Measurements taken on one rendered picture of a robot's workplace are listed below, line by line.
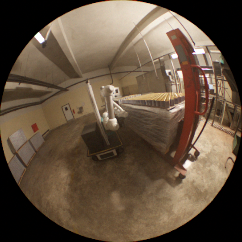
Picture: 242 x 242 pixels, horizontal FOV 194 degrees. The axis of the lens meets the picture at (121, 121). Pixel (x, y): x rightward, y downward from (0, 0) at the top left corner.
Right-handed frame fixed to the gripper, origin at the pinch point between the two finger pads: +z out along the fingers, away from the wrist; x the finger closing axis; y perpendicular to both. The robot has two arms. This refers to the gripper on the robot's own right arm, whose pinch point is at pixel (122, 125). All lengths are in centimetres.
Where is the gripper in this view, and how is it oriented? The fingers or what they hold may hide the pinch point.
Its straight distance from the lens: 159.8
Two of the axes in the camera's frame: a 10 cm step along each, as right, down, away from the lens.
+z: 2.3, 9.0, 3.8
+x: 2.7, 3.2, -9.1
